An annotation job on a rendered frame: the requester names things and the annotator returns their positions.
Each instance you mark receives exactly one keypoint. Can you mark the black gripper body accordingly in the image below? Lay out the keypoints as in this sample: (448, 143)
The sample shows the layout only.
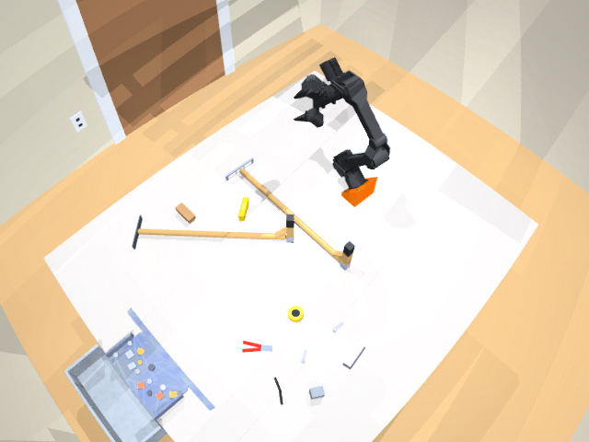
(314, 115)

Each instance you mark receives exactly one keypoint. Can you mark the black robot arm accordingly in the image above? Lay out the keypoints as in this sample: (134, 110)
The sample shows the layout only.
(351, 88)

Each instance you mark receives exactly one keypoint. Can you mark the yellow ring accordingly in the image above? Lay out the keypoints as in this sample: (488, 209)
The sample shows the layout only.
(295, 314)

